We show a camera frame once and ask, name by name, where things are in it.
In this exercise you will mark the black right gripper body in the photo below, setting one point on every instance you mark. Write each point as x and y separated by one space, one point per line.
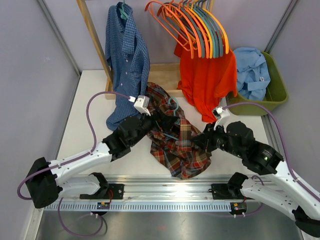
217 138

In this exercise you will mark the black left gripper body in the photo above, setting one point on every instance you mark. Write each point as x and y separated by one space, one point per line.
150 124

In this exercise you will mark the teal hanger plaid shirt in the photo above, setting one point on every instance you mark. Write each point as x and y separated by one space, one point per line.
158 110

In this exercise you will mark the red brown plaid shirt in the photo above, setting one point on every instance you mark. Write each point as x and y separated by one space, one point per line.
174 148

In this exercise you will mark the light blue shirt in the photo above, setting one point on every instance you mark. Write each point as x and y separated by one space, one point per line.
252 73

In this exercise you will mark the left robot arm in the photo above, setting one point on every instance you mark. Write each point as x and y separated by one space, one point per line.
48 181

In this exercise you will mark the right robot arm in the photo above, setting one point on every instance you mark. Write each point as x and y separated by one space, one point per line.
300 201

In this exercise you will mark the orange t-shirt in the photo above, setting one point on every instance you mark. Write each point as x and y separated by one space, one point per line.
205 81

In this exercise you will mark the blue checked shirt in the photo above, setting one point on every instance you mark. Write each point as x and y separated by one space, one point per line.
126 53

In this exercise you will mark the hanging hanger bunch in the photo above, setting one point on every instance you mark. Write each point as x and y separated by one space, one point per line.
193 26

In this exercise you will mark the teal hanger blue shirt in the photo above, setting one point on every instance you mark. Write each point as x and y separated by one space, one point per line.
121 9

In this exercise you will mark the wooden clothes rack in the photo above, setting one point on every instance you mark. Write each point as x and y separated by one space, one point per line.
167 75

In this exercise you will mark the green plastic basket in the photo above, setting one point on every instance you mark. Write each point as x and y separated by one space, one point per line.
276 94

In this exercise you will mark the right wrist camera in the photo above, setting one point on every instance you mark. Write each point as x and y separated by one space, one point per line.
221 116

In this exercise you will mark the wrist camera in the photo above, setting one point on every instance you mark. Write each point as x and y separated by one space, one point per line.
141 105
221 116

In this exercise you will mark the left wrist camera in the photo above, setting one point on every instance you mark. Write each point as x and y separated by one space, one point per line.
141 105

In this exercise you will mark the aluminium rail base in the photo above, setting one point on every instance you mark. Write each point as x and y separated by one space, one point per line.
153 195

